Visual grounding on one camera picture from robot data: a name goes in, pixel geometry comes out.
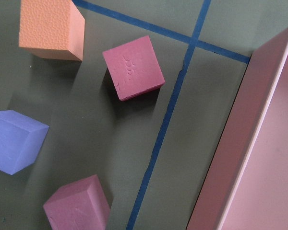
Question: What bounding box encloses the red foam block right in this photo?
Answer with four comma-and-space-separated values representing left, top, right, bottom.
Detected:
102, 36, 165, 101

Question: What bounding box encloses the red foam block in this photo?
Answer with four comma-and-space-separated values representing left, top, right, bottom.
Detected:
102, 36, 165, 101
43, 175, 110, 230

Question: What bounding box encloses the red foam block left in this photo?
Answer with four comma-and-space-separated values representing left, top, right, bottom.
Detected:
43, 175, 110, 230

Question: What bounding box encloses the orange foam block far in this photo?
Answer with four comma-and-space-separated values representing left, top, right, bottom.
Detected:
19, 0, 85, 61

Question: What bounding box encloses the purple foam block far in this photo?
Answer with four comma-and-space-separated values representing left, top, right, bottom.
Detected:
0, 110, 49, 175

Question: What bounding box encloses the salmon pink plastic bin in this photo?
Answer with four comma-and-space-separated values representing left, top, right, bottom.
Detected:
187, 28, 288, 230

